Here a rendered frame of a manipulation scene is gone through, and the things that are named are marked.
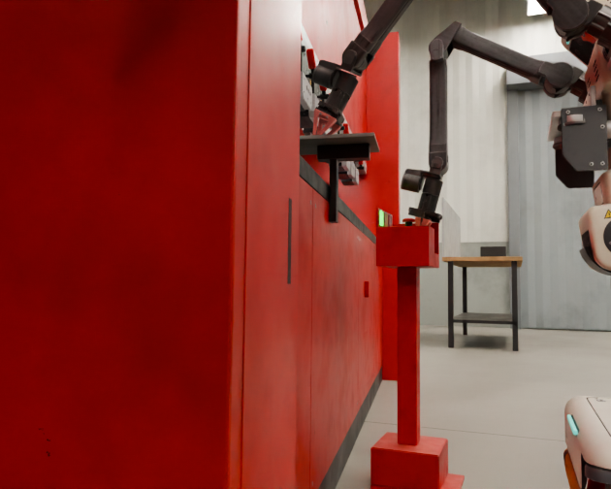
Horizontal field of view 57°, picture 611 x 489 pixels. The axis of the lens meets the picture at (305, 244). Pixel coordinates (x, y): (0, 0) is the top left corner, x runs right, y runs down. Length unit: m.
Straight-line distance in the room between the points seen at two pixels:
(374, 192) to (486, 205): 5.47
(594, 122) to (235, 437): 1.26
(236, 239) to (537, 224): 8.64
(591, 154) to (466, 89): 8.08
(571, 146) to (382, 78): 2.53
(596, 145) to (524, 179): 7.60
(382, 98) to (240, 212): 3.45
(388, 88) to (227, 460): 3.56
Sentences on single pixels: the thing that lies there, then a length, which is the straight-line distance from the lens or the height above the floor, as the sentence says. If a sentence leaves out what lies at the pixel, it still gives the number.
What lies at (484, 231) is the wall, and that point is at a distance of 9.07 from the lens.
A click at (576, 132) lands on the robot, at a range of 1.56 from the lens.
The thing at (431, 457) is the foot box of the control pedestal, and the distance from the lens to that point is 1.76.
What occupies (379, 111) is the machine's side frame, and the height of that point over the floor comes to 1.76.
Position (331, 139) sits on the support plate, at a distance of 1.53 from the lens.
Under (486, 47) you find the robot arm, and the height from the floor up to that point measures 1.36.
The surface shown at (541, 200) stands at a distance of 9.08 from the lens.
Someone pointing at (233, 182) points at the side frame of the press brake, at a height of 0.68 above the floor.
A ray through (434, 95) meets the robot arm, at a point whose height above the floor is 1.22.
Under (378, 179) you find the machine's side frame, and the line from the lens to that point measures 3.77.
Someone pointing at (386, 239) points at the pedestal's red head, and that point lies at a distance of 1.72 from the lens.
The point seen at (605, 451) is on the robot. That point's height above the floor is 0.26.
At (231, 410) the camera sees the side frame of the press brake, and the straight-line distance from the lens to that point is 0.48.
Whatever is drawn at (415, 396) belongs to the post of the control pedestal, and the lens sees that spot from 1.80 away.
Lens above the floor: 0.60
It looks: 4 degrees up
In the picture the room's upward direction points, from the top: 1 degrees clockwise
